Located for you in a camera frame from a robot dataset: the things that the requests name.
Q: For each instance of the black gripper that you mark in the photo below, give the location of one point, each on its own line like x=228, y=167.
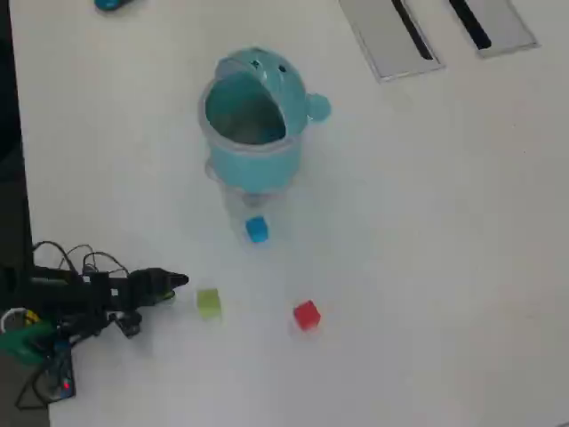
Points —
x=111, y=291

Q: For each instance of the green lego block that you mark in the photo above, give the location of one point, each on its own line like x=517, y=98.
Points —
x=209, y=302

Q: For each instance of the blue lego block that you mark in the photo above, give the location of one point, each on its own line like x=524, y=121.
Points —
x=257, y=229

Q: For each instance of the red lego block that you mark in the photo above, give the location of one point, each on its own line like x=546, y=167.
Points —
x=306, y=315

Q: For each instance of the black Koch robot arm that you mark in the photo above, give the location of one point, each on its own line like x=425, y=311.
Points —
x=53, y=284

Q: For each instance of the teal whale-shaped bin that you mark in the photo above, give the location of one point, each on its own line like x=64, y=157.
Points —
x=253, y=169

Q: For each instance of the blue circuit board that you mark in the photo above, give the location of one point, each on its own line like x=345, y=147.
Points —
x=60, y=373

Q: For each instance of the small yellow plastic part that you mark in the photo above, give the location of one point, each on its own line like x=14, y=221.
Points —
x=31, y=318

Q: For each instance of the green table clamp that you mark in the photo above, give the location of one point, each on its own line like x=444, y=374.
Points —
x=18, y=340

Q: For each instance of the dark furniture panel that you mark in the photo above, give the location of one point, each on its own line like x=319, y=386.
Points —
x=11, y=178

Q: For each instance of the blue toy object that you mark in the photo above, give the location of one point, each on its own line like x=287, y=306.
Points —
x=109, y=3

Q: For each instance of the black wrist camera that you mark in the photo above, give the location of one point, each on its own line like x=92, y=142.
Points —
x=130, y=324

